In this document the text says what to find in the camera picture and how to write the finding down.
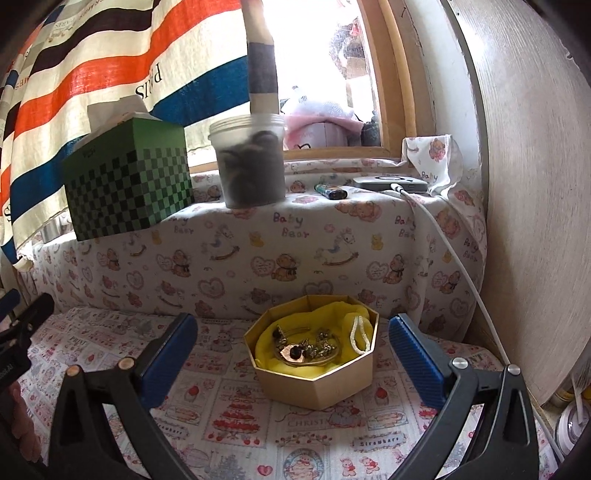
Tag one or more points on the grey and beige cloth strip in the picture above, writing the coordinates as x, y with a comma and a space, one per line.
263, 69

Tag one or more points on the wooden window frame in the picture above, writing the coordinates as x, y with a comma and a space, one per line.
392, 69

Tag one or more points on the bear printed cloth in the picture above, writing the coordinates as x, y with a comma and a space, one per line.
323, 230

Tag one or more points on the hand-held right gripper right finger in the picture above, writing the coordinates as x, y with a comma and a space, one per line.
415, 360

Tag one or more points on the person's left hand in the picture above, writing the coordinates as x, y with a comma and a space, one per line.
23, 424

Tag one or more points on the pink plush toy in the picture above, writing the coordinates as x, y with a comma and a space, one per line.
318, 124

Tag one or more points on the white tape roll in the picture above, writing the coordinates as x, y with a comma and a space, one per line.
572, 429

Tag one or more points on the striped curtain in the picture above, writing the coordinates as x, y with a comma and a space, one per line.
92, 60

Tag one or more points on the green checkered tissue box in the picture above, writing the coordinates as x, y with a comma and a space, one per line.
124, 184

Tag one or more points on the white tissue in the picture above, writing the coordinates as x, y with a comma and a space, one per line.
115, 110

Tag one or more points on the wooden side panel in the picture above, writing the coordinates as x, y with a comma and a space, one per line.
531, 184

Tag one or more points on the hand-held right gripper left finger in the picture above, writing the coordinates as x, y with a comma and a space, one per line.
166, 355

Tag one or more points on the frosted plastic jar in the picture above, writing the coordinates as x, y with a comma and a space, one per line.
251, 170

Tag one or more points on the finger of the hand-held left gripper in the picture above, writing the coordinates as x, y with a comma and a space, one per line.
9, 301
32, 314

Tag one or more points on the octagonal beige jewelry box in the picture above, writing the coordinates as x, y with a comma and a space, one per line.
314, 387

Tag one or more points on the pile of small jewelry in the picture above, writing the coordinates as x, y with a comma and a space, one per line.
314, 348

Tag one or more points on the grey power bank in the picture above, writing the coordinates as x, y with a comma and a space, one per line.
390, 183

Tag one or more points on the yellow cloth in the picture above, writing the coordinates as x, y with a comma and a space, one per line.
323, 314

